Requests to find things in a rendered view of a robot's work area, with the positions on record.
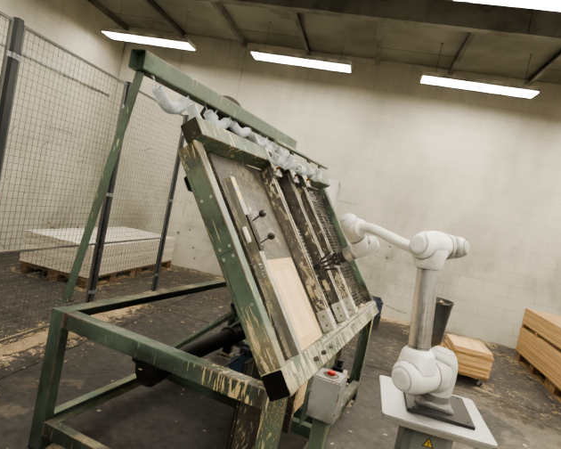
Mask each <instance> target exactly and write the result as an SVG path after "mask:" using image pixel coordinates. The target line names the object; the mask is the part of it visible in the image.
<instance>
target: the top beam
mask: <svg viewBox="0 0 561 449"><path fill-rule="evenodd" d="M181 129H182V131H183V136H184V138H185V141H186V143H188V144H189V143H191V142H192V141H193V140H195V139H198V140H200V141H202V145H203V147H204V150H206V151H211V152H213V153H215V154H218V155H221V156H224V157H226V158H229V159H233V160H236V161H238V162H241V163H244V164H247V165H250V166H252V167H256V168H259V169H265V168H266V167H269V166H270V165H271V162H270V160H269V158H268V156H267V154H266V151H265V149H264V147H262V146H260V145H258V144H255V143H252V142H250V141H249V140H247V139H245V138H242V137H240V136H238V135H236V134H234V133H232V132H229V131H227V130H225V129H223V128H221V127H218V126H216V125H214V124H212V123H210V122H208V121H206V120H204V119H202V118H199V117H197V116H196V117H194V118H192V119H190V120H189V121H187V122H185V123H184V124H182V125H181ZM280 171H281V175H282V176H284V175H286V174H288V173H290V171H289V169H286V170H285V169H283V168H280ZM308 181H309V183H310V185H311V187H313V188H316V189H319V190H320V189H321V188H324V187H325V188H327V187H329V186H330V184H329V180H328V178H327V177H326V176H324V175H322V180H321V181H320V182H315V181H313V180H312V179H310V180H308Z"/></svg>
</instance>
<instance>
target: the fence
mask: <svg viewBox="0 0 561 449"><path fill-rule="evenodd" d="M232 178H234V180H235V177H233V176H229V177H227V178H225V179H224V181H225V184H226V186H227V189H228V192H229V193H230V196H231V198H232V202H233V205H234V207H235V209H236V212H237V214H238V217H239V220H240V223H241V225H242V227H245V226H246V227H247V229H248V233H249V236H250V238H251V242H249V243H248V244H249V247H250V248H251V251H252V254H253V256H254V259H255V261H256V264H257V265H258V264H262V265H263V267H264V270H265V273H266V276H267V277H264V278H263V282H264V286H265V287H266V290H267V293H268V295H269V298H270V300H271V302H272V306H273V309H274V311H275V313H276V316H277V318H278V321H279V323H280V327H281V329H282V332H283V334H284V337H285V340H286V341H287V344H288V346H289V350H290V353H291V355H292V356H295V355H299V354H301V353H302V352H303V351H302V348H301V347H300V344H299V341H298V339H297V335H296V333H295V331H294V328H293V326H292V323H291V321H290V319H289V315H288V312H287V310H286V307H285V306H284V303H283V300H282V298H281V294H280V292H279V290H278V287H277V285H276V282H275V280H274V278H273V275H272V271H271V269H270V266H269V264H268V262H267V259H266V257H265V254H264V252H263V251H259V249H258V247H257V245H256V240H255V238H254V235H253V233H252V231H251V229H250V226H249V223H248V220H247V218H246V214H248V210H247V208H246V205H245V202H244V200H243V198H242V196H241V193H240V196H241V198H242V200H241V199H240V197H239V195H238V193H237V191H239V192H240V189H239V186H238V185H237V186H238V187H235V186H234V183H233V180H232ZM235 182H236V180H235ZM236 184H237V182H236Z"/></svg>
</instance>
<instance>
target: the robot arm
mask: <svg viewBox="0 0 561 449"><path fill-rule="evenodd" d="M340 225H341V228H342V230H343V232H344V234H345V236H346V238H347V239H348V240H349V241H350V243H351V245H349V246H348V247H346V248H344V249H343V250H340V251H339V252H332V250H330V251H329V253H328V254H327V255H325V256H324V257H322V258H321V259H320V260H319V262H320V263H319V264H317V265H315V267H314V268H313V270H317V271H319V270H321V269H322V270H323V271H328V270H334V269H335V270H339V266H340V265H341V264H343V263H345V262H347V261H348V262H350V261H353V260H355V259H357V258H360V257H367V256H368V255H370V254H372V253H373V252H375V251H377V250H378V248H379V243H378V239H377V238H376V237H375V236H367V235H366V233H371V234H374V235H376V236H378V237H379V238H381V239H383V240H384V241H387V242H389V243H391V244H393V245H395V246H396V247H397V248H399V249H403V250H405V251H408V252H410V253H411V254H412V255H413V260H414V265H415V266H416V267H417V274H416V282H415V290H414V298H413V305H412V313H411V327H410V336H409V343H408V345H407V346H405V347H404V348H403V349H402V352H401V353H400V356H399V358H398V360H397V362H396V364H395V365H394V367H393V369H392V374H391V377H392V382H393V383H394V385H395V386H396V387H397V388H398V389H399V390H401V391H402V392H404V393H407V394H409V395H414V396H415V399H414V403H415V404H420V405H424V406H427V407H430V408H433V409H436V410H438V411H441V412H446V413H448V414H450V415H453V410H452V408H451V403H450V401H451V393H452V391H453V389H454V385H455V382H456V378H457V373H458V361H457V357H456V355H455V354H454V353H453V352H452V351H451V350H450V349H447V348H445V347H439V346H437V347H432V348H431V349H430V347H431V339H432V332H433V324H434V316H435V302H436V294H437V286H438V278H439V271H440V270H441V269H442V268H443V265H444V262H445V260H446V259H453V258H460V257H464V256H466V255H467V254H468V252H469V249H470V247H469V243H468V241H467V240H465V239H463V238H461V237H455V236H453V235H449V234H447V233H441V232H437V231H423V232H419V233H416V234H415V235H414V236H412V238H411V240H407V239H405V238H403V237H401V236H399V235H397V234H395V233H391V232H389V231H388V230H386V229H384V228H382V227H380V226H377V225H375V224H369V223H365V221H364V220H362V219H360V218H358V217H356V216H355V215H354V214H352V213H346V214H344V215H343V216H342V217H341V219H340ZM331 254H332V256H331V258H330V259H327V260H325V261H323V262H322V260H323V259H325V258H326V257H328V256H329V255H331ZM330 260H331V263H329V264H327V265H324V266H321V265H322V264H324V263H327V262H329V261H330ZM329 265H337V266H336V267H332V268H326V269H325V267H327V266H329Z"/></svg>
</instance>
